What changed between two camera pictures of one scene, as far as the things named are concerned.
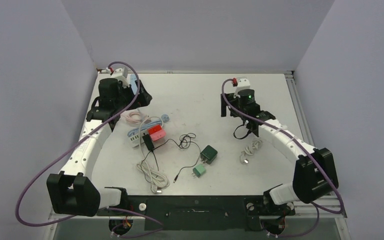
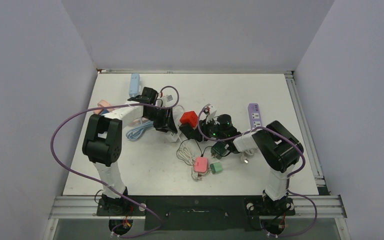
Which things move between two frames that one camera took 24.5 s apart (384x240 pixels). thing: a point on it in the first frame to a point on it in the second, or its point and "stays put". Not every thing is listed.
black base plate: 197,212 stays put
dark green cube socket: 208,154 to 220,149
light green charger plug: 199,170 to 216,167
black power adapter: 148,141 to 190,133
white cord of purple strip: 250,150 stays put
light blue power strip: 133,77 stays put
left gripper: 142,100 to 166,124
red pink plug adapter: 156,132 to 190,117
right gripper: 230,98 to 204,127
